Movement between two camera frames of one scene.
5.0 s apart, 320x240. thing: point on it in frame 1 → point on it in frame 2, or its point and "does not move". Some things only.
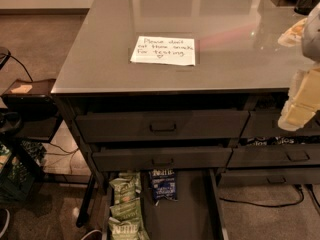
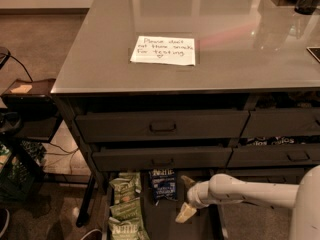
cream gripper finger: [303, 101] → [185, 213]
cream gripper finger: [293, 36] → [188, 182]
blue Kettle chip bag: [163, 184] does not move
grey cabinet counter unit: [166, 90] does not move
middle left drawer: [143, 159] does not move
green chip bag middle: [127, 211] does not move
